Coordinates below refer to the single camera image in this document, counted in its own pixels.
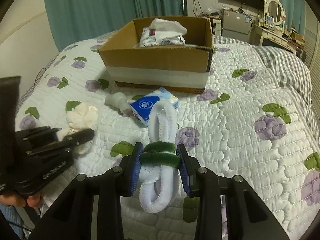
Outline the white dressing table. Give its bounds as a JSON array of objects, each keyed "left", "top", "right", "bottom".
[{"left": 251, "top": 17, "right": 306, "bottom": 53}]

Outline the white printed packet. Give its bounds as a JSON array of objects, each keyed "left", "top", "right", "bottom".
[{"left": 134, "top": 28, "right": 187, "bottom": 48}]

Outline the blue tissue pack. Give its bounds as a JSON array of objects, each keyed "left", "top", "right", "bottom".
[{"left": 127, "top": 87, "right": 179, "bottom": 127}]

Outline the white plastic bag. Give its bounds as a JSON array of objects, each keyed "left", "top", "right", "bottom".
[{"left": 149, "top": 18, "right": 188, "bottom": 35}]

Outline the person's left hand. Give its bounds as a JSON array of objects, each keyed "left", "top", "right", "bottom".
[{"left": 0, "top": 190, "right": 42, "bottom": 208}]

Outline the cream plush cloth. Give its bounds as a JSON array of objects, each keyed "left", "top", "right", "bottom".
[{"left": 57, "top": 102, "right": 98, "bottom": 155}]

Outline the cardboard box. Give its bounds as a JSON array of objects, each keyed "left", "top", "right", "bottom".
[{"left": 99, "top": 16, "right": 214, "bottom": 94}]

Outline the oval white mirror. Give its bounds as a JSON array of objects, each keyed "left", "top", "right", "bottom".
[{"left": 265, "top": 0, "right": 286, "bottom": 26}]

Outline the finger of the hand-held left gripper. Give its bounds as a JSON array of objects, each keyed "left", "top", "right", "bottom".
[
  {"left": 14, "top": 126, "right": 62, "bottom": 144},
  {"left": 26, "top": 128, "right": 95, "bottom": 156}
]

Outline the floral quilted bedspread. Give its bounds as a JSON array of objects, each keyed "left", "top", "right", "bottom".
[{"left": 15, "top": 31, "right": 313, "bottom": 240}]

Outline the small white plastic bottle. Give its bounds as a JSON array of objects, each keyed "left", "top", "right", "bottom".
[{"left": 104, "top": 92, "right": 130, "bottom": 114}]

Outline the black cable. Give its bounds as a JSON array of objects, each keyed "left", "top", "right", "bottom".
[{"left": 32, "top": 67, "right": 48, "bottom": 91}]

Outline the white and green fuzzy rope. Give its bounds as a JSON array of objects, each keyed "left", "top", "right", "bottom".
[{"left": 139, "top": 102, "right": 181, "bottom": 214}]

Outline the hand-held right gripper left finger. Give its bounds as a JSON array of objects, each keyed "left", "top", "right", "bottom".
[{"left": 29, "top": 142, "right": 144, "bottom": 240}]

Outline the white drawer unit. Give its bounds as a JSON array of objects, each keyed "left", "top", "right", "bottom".
[{"left": 212, "top": 17, "right": 223, "bottom": 36}]

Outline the grey checked blanket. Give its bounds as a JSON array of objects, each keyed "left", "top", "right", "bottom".
[{"left": 254, "top": 45, "right": 313, "bottom": 105}]

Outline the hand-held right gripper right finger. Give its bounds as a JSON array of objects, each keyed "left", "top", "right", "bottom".
[{"left": 176, "top": 144, "right": 290, "bottom": 240}]

